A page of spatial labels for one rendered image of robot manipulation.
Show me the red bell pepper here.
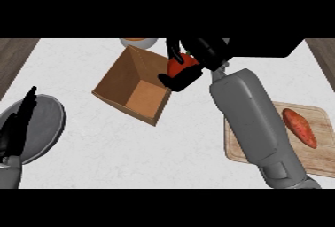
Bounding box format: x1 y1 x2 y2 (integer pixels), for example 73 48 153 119
166 51 202 79

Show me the brown cardboard box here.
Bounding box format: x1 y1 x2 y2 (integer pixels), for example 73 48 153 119
90 44 172 127

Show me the white bowl with orange content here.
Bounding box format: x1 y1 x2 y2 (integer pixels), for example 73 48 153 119
119 37 159 50

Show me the orange sweet potato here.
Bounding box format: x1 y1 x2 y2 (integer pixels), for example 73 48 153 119
281 107 317 150

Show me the wooden cutting board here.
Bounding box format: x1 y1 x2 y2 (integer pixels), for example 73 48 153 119
222 100 335 179

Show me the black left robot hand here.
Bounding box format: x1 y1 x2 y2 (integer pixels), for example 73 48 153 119
0 85 39 159

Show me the grey round plate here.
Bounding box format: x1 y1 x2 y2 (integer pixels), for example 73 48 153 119
0 93 67 165

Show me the black appliance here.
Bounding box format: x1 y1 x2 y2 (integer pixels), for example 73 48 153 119
225 37 305 59

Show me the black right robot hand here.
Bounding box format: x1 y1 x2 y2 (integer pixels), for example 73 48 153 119
156 37 231 93

